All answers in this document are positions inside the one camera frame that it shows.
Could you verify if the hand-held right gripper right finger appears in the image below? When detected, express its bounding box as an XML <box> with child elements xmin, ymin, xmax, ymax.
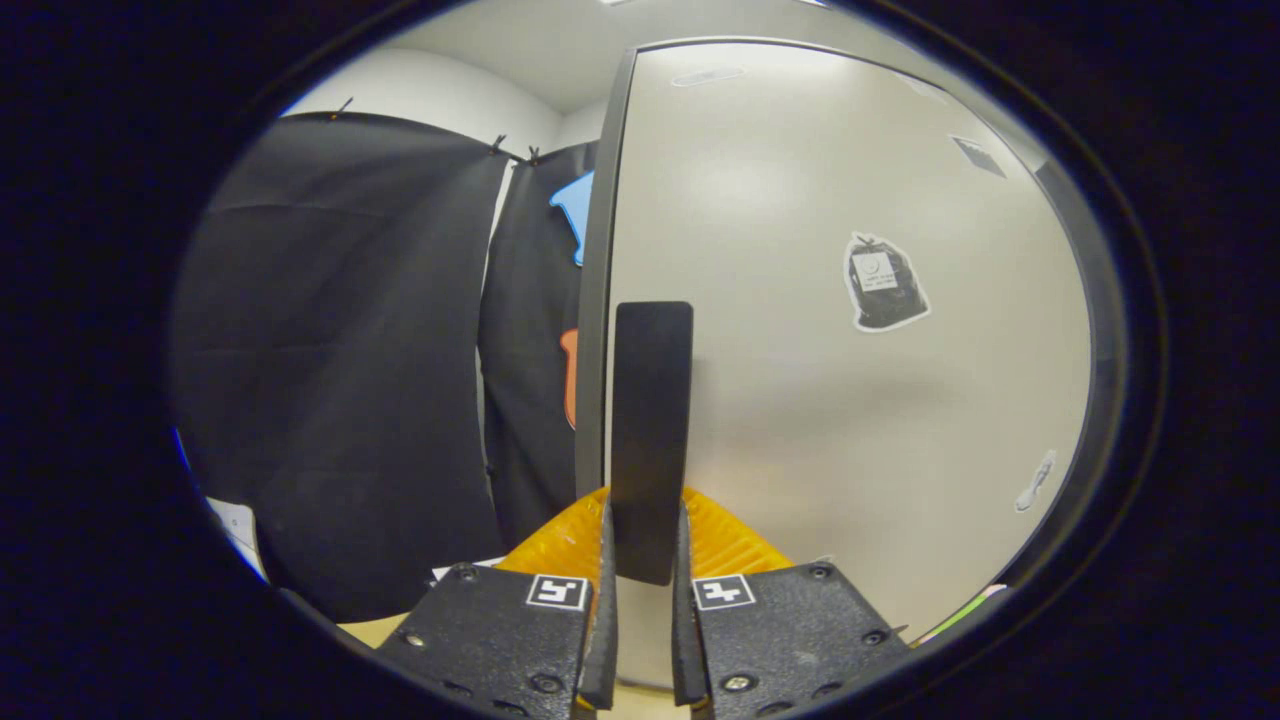
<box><xmin>670</xmin><ymin>487</ymin><xmax>913</xmax><ymax>720</ymax></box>

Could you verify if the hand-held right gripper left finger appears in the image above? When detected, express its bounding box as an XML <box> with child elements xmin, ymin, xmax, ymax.
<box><xmin>372</xmin><ymin>486</ymin><xmax>621</xmax><ymax>720</ymax></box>

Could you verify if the black door handle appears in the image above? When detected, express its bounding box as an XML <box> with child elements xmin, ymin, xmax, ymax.
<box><xmin>610</xmin><ymin>301</ymin><xmax>695</xmax><ymax>587</ymax></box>

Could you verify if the beige cabinet door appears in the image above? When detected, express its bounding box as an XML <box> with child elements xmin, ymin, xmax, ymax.
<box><xmin>603</xmin><ymin>45</ymin><xmax>1093</xmax><ymax>691</ymax></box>

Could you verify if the dark grey cabinet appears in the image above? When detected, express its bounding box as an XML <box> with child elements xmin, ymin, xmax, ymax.
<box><xmin>574</xmin><ymin>38</ymin><xmax>1129</xmax><ymax>621</ymax></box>

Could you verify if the black backdrop cloth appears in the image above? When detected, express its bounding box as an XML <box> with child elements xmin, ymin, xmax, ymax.
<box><xmin>170</xmin><ymin>110</ymin><xmax>601</xmax><ymax>623</ymax></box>

